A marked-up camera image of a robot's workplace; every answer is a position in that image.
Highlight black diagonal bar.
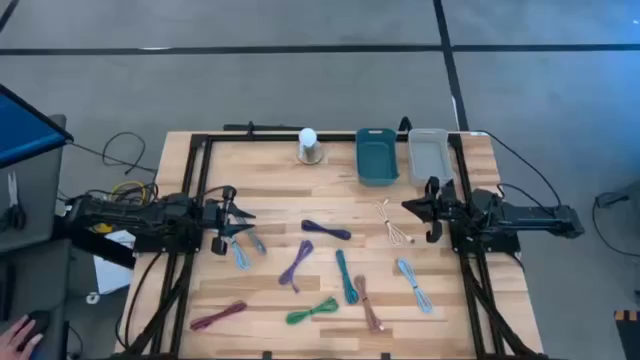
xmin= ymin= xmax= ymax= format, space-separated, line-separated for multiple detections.
xmin=52 ymin=214 xmax=137 ymax=271

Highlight grey plastic bin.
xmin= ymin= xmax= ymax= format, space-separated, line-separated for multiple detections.
xmin=407 ymin=128 xmax=456 ymax=188

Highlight black-handled scissors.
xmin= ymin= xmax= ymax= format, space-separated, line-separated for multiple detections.
xmin=0 ymin=171 xmax=28 ymax=233

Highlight black aluminium table frame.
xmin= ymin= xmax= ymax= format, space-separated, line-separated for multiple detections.
xmin=112 ymin=116 xmax=549 ymax=360

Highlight black computer mouse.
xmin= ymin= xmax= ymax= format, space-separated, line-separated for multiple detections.
xmin=17 ymin=309 xmax=51 ymax=351

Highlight teal plastic bin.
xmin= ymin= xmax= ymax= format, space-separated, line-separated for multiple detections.
xmin=355 ymin=127 xmax=400 ymax=188

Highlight white USB cable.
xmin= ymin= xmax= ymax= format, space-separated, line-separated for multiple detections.
xmin=371 ymin=198 xmax=416 ymax=247

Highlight teal USB cable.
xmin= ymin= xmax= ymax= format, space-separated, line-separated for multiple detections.
xmin=334 ymin=248 xmax=360 ymax=305

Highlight yellow cable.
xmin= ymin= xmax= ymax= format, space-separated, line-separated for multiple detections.
xmin=94 ymin=179 xmax=150 ymax=235

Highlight black stand leg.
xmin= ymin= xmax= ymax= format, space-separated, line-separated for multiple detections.
xmin=593 ymin=179 xmax=640 ymax=209

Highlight violet USB cable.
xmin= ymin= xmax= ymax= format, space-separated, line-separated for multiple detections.
xmin=278 ymin=239 xmax=315 ymax=294

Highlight grey-blue USB cable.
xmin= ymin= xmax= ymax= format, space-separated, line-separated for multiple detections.
xmin=234 ymin=215 xmax=268 ymax=255

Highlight white paper sheet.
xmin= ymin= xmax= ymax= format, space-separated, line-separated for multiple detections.
xmin=92 ymin=229 xmax=136 ymax=295

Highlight computer monitor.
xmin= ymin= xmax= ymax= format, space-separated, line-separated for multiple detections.
xmin=0 ymin=83 xmax=75 ymax=170

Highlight grey desk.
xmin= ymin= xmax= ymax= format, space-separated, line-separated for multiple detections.
xmin=0 ymin=113 xmax=74 ymax=360

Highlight thin black floor cable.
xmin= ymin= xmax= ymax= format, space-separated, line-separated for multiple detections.
xmin=69 ymin=131 xmax=159 ymax=176

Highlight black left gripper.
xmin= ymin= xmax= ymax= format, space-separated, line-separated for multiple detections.
xmin=202 ymin=185 xmax=257 ymax=239

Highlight maroon USB cable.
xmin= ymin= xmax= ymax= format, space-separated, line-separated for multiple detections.
xmin=189 ymin=300 xmax=248 ymax=332

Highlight brown USB cable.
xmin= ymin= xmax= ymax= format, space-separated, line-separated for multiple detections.
xmin=353 ymin=274 xmax=386 ymax=333

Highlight light blue USB cable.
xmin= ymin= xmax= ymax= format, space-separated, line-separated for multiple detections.
xmin=227 ymin=237 xmax=251 ymax=271
xmin=396 ymin=257 xmax=434 ymax=315

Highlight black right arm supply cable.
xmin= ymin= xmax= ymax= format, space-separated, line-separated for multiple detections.
xmin=472 ymin=129 xmax=563 ymax=207

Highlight black box with yellow stripes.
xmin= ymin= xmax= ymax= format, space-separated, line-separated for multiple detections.
xmin=613 ymin=309 xmax=640 ymax=360

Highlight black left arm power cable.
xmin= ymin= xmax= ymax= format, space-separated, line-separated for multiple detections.
xmin=114 ymin=252 xmax=164 ymax=351

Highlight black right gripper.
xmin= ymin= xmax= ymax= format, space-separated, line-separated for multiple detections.
xmin=401 ymin=176 xmax=459 ymax=227

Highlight person's hand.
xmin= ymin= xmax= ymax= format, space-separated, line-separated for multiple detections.
xmin=0 ymin=314 xmax=45 ymax=360

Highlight black flat device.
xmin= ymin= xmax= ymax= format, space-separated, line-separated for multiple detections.
xmin=0 ymin=263 xmax=16 ymax=322

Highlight green USB cable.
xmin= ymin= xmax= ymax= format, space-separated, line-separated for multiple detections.
xmin=285 ymin=296 xmax=340 ymax=326

